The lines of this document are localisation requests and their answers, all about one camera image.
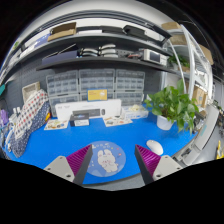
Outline patterned fabric bag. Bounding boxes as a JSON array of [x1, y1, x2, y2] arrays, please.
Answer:
[[9, 89, 50, 158]]

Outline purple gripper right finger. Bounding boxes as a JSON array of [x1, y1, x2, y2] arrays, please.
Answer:
[[135, 145, 182, 184]]

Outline green potted plant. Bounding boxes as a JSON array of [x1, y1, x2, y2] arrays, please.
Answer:
[[145, 79, 199, 133]]

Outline sticker sheet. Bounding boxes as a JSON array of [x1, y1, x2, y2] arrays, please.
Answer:
[[103, 116, 131, 127], [45, 119, 68, 130]]

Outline blue desk mat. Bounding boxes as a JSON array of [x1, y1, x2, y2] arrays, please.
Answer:
[[4, 113, 195, 184]]

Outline sticker sheet right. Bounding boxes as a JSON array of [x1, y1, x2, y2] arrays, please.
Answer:
[[103, 116, 131, 127]]

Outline white keyboard box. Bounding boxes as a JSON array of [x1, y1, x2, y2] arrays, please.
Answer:
[[55, 99, 121, 120]]

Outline white metal rack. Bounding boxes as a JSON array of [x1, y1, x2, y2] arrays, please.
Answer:
[[168, 25, 213, 109]]

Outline clear plastic tray box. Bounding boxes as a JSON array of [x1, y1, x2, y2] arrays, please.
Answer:
[[121, 105, 148, 119]]

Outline black wall shelf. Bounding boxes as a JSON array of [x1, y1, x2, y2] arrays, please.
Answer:
[[19, 24, 178, 75]]

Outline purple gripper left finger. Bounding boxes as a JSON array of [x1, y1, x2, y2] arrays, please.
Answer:
[[44, 145, 93, 185]]

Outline clear drawer organizer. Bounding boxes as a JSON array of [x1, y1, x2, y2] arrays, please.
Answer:
[[79, 69, 115, 101], [46, 70, 79, 117], [115, 69, 145, 106]]

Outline middle clear drawer organizer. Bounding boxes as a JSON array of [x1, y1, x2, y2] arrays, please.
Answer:
[[79, 69, 115, 101]]

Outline right clear drawer organizer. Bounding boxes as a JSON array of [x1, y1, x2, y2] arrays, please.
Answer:
[[115, 69, 145, 106]]

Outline white computer mouse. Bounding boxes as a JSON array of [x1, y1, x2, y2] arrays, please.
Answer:
[[146, 140, 163, 155]]

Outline cardboard box top shelf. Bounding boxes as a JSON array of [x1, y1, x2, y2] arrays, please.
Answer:
[[48, 22, 76, 42]]

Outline white plastic basket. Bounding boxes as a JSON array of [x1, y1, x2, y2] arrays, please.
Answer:
[[22, 82, 40, 102]]

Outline left clear drawer organizer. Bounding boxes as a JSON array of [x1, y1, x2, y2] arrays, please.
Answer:
[[46, 70, 79, 117]]

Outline sticker sheet left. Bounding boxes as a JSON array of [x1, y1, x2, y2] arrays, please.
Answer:
[[45, 119, 68, 130]]

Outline yellow card sign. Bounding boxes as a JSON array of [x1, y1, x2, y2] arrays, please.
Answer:
[[87, 89, 107, 101]]

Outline round bunny mouse pad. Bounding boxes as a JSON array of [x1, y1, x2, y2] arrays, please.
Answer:
[[87, 141, 126, 177]]

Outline black flat case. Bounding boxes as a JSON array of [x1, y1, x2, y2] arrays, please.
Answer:
[[123, 25, 147, 40]]

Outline small black white box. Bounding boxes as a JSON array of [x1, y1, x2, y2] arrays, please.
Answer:
[[70, 113, 89, 127]]

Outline white electronic instrument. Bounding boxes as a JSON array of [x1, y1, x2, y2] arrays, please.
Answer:
[[141, 49, 167, 66]]

